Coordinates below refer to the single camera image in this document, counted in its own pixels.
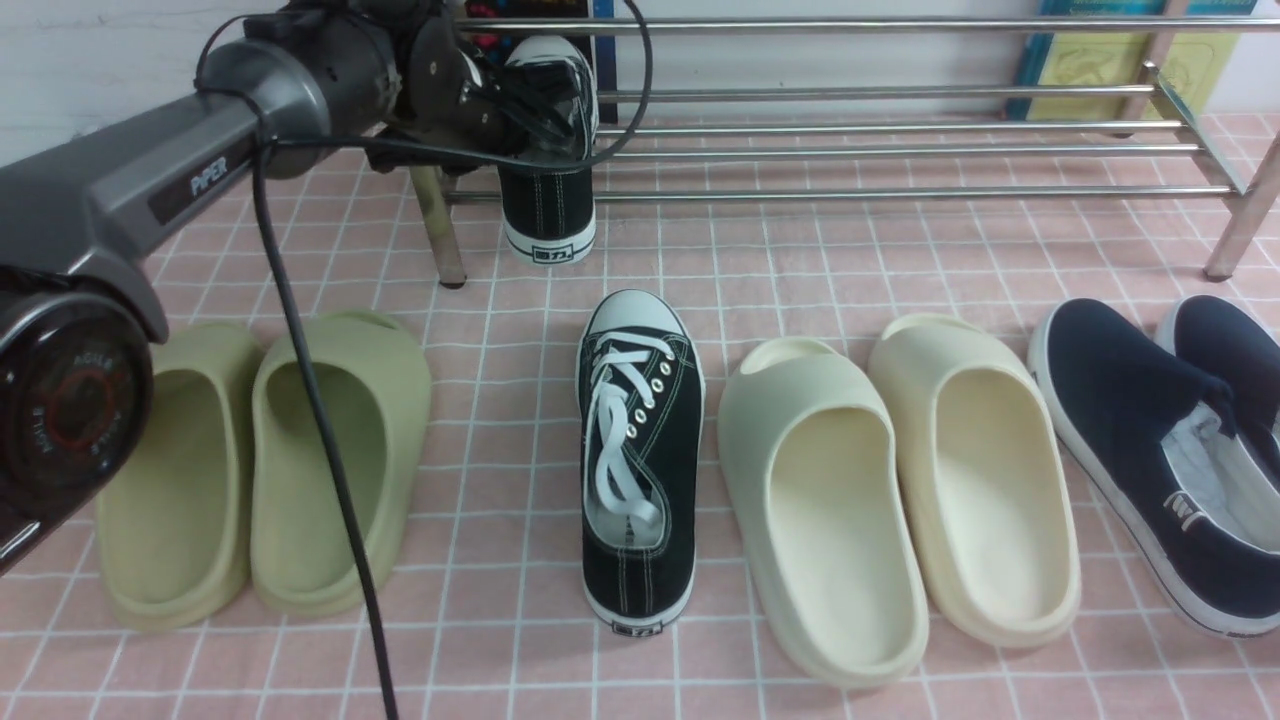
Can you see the left cream slipper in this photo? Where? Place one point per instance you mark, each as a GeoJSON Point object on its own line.
{"type": "Point", "coordinates": [807, 452]}

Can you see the right navy slip-on shoe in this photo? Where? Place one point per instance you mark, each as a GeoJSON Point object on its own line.
{"type": "Point", "coordinates": [1222, 340]}

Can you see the cream slipper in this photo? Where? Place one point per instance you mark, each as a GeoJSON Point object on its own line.
{"type": "Point", "coordinates": [807, 452]}
{"type": "Point", "coordinates": [981, 475]}

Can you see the left navy slip-on shoe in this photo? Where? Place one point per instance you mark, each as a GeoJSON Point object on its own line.
{"type": "Point", "coordinates": [1160, 439]}

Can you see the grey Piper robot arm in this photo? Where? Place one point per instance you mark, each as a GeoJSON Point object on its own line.
{"type": "Point", "coordinates": [79, 221]}

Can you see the navy slip-on shoe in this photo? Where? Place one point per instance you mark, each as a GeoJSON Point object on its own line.
{"type": "Point", "coordinates": [1160, 439]}
{"type": "Point", "coordinates": [1222, 340]}

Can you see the right cream slipper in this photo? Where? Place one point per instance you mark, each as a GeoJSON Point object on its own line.
{"type": "Point", "coordinates": [981, 475]}

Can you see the stainless steel shoe rack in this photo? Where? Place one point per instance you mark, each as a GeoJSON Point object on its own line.
{"type": "Point", "coordinates": [1176, 134]}

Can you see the black canvas sneaker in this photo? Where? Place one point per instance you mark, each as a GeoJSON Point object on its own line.
{"type": "Point", "coordinates": [641, 394]}
{"type": "Point", "coordinates": [550, 218]}

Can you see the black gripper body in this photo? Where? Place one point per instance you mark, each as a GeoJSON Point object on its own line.
{"type": "Point", "coordinates": [445, 96]}

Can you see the teal and yellow book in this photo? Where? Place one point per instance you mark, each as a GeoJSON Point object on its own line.
{"type": "Point", "coordinates": [1193, 67]}

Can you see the left olive green slipper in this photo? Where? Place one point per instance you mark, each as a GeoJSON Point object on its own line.
{"type": "Point", "coordinates": [173, 526]}

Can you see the right olive green slipper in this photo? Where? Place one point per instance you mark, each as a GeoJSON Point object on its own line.
{"type": "Point", "coordinates": [376, 387]}

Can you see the olive green slipper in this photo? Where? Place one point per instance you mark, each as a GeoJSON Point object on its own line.
{"type": "Point", "coordinates": [173, 526]}
{"type": "Point", "coordinates": [376, 387]}

